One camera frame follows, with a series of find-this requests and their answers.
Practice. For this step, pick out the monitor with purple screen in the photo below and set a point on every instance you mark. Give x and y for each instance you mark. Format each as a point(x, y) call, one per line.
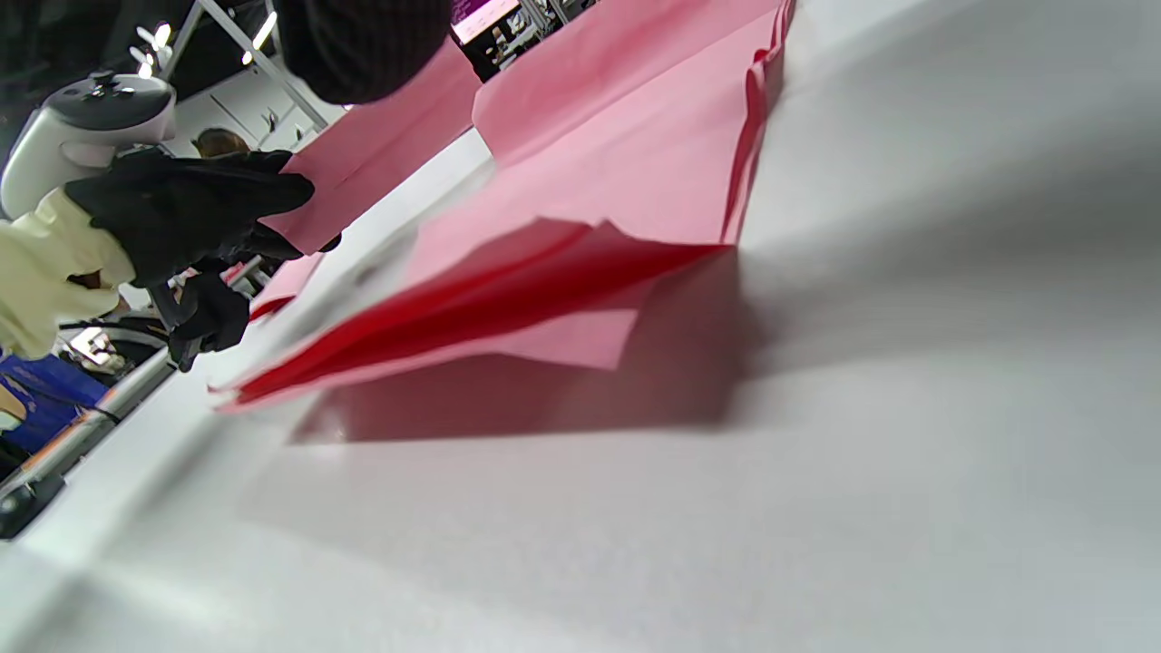
point(485, 18)

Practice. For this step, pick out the white metal frame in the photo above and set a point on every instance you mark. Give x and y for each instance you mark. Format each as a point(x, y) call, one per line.
point(263, 63)

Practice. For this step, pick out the person's left hand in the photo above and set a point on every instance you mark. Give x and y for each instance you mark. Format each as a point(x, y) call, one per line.
point(181, 213)

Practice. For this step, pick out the person's right hand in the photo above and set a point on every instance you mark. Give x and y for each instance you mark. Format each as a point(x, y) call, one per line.
point(363, 45)

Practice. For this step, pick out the pink paper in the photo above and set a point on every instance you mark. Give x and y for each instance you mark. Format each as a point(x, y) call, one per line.
point(544, 349)
point(390, 136)
point(617, 136)

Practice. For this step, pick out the blue fabric item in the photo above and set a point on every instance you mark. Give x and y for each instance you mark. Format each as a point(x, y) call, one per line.
point(45, 399)

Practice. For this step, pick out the black white controller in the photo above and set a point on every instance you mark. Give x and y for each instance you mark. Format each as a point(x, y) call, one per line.
point(82, 118)

